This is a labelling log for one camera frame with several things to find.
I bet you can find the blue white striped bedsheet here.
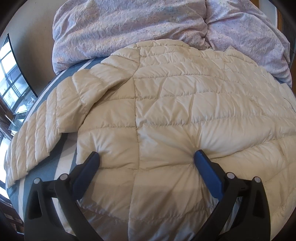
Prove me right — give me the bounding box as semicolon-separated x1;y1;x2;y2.
6;56;110;223

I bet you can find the cream quilted down jacket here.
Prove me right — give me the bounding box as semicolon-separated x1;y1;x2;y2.
4;40;295;240

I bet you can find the window with dark frame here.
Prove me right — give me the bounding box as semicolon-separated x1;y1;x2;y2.
1;35;37;135

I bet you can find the lilac floral duvet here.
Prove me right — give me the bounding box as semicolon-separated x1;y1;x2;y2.
52;1;292;86

